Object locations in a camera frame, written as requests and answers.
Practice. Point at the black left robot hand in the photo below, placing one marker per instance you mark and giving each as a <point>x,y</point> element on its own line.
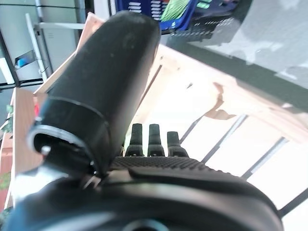
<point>101,84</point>

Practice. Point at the white standing desk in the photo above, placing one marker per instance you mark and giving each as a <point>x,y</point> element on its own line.
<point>62,25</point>

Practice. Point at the green white napa cabbage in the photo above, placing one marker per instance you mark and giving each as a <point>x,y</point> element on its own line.
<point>175,9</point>

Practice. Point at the blue plastic shopping basket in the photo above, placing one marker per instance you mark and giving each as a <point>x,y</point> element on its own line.
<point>142,10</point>

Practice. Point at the small blue object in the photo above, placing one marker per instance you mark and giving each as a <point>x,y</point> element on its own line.
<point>20,62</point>

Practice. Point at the wooden cabbage crate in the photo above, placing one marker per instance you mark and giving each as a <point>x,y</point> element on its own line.
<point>204,72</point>

